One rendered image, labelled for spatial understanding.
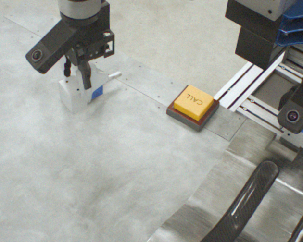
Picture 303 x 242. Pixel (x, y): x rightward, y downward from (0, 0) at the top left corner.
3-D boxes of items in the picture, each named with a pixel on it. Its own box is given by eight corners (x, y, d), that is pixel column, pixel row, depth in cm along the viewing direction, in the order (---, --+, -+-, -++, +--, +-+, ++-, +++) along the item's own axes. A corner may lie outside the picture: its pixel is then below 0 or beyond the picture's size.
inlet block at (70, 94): (114, 74, 129) (114, 56, 125) (126, 89, 127) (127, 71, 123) (60, 98, 124) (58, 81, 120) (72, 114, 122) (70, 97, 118)
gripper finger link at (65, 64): (88, 68, 125) (94, 46, 117) (63, 79, 123) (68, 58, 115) (81, 56, 126) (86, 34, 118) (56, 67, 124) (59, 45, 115)
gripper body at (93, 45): (115, 57, 115) (115, 9, 106) (76, 75, 112) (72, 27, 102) (94, 33, 119) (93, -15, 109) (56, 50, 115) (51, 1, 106)
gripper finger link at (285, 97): (295, 117, 114) (319, 96, 107) (290, 123, 113) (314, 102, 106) (276, 100, 115) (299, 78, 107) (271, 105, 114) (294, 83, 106)
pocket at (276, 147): (271, 144, 113) (275, 132, 110) (296, 158, 112) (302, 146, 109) (260, 160, 111) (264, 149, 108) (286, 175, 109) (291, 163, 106)
